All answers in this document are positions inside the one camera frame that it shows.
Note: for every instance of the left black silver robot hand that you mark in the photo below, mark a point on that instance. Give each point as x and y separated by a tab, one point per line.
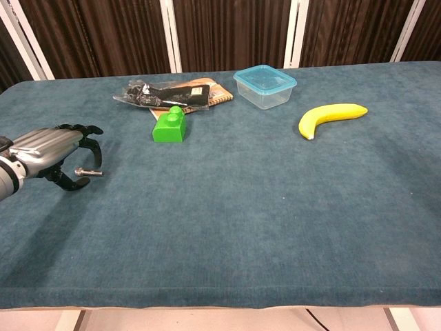
48	145

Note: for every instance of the small metal bolt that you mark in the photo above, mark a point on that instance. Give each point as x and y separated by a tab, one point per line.
90	172

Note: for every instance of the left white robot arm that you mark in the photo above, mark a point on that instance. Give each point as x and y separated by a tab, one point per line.
7	182

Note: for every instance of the brown corrugated partition panel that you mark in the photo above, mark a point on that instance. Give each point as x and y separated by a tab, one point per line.
351	31
96	34
430	31
231	31
10	58

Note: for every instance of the green toy building block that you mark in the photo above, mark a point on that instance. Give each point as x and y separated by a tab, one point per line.
169	129

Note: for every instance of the black item in plastic bag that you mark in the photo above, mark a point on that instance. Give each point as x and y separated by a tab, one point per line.
165	94

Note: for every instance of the white table leg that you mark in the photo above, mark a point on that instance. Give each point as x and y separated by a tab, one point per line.
69	320
399	320

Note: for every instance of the brown spiral notebook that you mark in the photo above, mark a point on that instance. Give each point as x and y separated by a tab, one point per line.
220	94

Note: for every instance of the blue velvet tablecloth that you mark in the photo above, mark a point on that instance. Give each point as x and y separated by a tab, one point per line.
224	213

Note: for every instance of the clear container with blue lid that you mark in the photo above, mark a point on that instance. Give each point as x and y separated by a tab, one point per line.
264	86

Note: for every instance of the yellow banana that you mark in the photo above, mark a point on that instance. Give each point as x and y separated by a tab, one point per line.
327	115

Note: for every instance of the white partition frame post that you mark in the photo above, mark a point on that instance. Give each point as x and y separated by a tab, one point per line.
409	31
295	34
171	34
30	55

